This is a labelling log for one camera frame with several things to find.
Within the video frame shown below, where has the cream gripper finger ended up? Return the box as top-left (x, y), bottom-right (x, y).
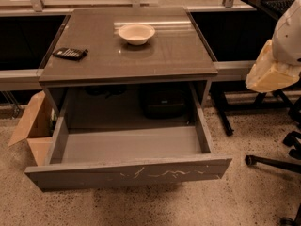
top-left (246, 40), bottom-right (301, 93)

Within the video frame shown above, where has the grey top drawer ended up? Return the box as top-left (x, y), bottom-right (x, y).
top-left (25, 87), bottom-right (231, 191)

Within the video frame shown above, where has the grey cabinet with glass top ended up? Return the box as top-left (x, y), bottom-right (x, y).
top-left (40, 8), bottom-right (217, 118)

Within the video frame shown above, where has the black laptop stand table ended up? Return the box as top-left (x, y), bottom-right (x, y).
top-left (209, 0), bottom-right (301, 137)

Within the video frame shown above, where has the black office chair base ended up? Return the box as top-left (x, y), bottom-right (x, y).
top-left (244, 129), bottom-right (301, 226)

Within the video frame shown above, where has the black bag under cabinet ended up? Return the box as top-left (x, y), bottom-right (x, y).
top-left (138, 84), bottom-right (190, 119)

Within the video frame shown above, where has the white bowl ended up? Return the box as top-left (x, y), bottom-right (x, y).
top-left (119, 24), bottom-right (155, 46)

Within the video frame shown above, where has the black calculator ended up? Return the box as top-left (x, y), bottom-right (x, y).
top-left (53, 47), bottom-right (88, 61)

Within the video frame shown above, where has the open cardboard box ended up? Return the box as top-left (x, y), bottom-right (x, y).
top-left (8, 91), bottom-right (53, 166)

